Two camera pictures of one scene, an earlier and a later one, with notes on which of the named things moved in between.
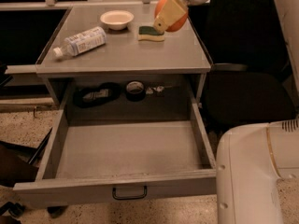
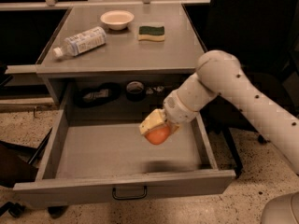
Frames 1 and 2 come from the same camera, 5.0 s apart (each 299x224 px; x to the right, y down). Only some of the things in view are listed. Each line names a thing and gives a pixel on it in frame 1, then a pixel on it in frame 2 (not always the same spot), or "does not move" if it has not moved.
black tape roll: x=135 y=91 does not move
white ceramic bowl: x=117 y=20 does not move
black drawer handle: x=129 y=197 does not move
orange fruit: x=160 y=4 -> x=158 y=134
